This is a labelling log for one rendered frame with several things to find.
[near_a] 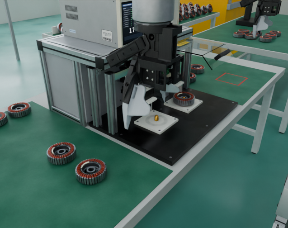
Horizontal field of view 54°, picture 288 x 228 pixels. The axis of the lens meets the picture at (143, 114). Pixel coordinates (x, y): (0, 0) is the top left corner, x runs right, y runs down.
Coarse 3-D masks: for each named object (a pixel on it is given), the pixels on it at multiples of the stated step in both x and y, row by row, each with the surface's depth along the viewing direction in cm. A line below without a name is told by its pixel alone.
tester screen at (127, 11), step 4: (124, 4) 111; (128, 4) 113; (124, 8) 112; (128, 8) 114; (124, 12) 112; (128, 12) 114; (124, 16) 113; (128, 16) 115; (124, 20) 114; (128, 20) 116; (132, 20) 118; (124, 24) 115; (128, 24) 116; (132, 24) 118; (124, 28) 115; (128, 28) 117; (124, 32) 116; (128, 32) 118; (136, 32) 122; (140, 32) 124; (124, 36) 117; (140, 36) 125; (128, 40) 120; (132, 40) 122
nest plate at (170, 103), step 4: (168, 100) 151; (172, 100) 151; (196, 100) 151; (200, 100) 151; (164, 104) 149; (168, 104) 147; (172, 104) 146; (176, 104) 146; (192, 104) 146; (196, 104) 146; (176, 108) 144; (180, 108) 143; (184, 108) 143; (188, 108) 143; (192, 108) 143; (188, 112) 140
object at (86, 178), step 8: (88, 160) 106; (96, 160) 106; (80, 168) 102; (88, 168) 104; (96, 168) 106; (104, 168) 102; (80, 176) 99; (88, 176) 98; (96, 176) 99; (104, 176) 102; (88, 184) 99
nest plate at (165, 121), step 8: (152, 112) 139; (160, 112) 139; (136, 120) 132; (144, 120) 132; (152, 120) 132; (160, 120) 132; (168, 120) 132; (176, 120) 133; (152, 128) 126; (160, 128) 126
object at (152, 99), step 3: (147, 87) 132; (147, 90) 128; (150, 90) 129; (147, 93) 128; (150, 93) 130; (153, 93) 132; (147, 96) 129; (150, 96) 130; (147, 99) 129; (150, 99) 130; (153, 99) 130; (156, 99) 131; (147, 102) 128; (150, 102) 128
